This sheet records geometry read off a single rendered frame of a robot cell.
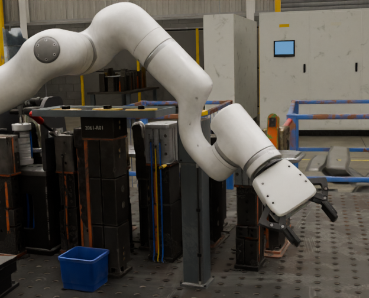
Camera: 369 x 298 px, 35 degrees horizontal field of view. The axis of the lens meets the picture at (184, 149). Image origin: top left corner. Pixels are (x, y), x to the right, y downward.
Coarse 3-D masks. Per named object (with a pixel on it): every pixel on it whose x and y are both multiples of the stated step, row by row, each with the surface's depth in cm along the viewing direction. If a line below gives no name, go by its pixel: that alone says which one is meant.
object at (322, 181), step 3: (318, 177) 120; (321, 177) 120; (324, 177) 120; (309, 180) 120; (312, 180) 120; (315, 180) 120; (318, 180) 120; (321, 180) 120; (324, 180) 120; (312, 183) 120; (315, 183) 120; (318, 183) 120; (321, 183) 120; (324, 183) 120; (327, 183) 120; (321, 186) 120; (324, 186) 120; (327, 186) 120
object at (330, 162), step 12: (324, 156) 430; (336, 156) 407; (348, 156) 416; (312, 168) 386; (324, 168) 411; (336, 168) 373; (348, 168) 376; (336, 180) 351; (348, 180) 350; (360, 180) 348; (360, 192) 378
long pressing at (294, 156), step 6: (132, 150) 191; (282, 150) 183; (288, 150) 183; (294, 150) 182; (132, 156) 184; (282, 156) 172; (288, 156) 172; (294, 156) 172; (300, 156) 173; (294, 162) 167
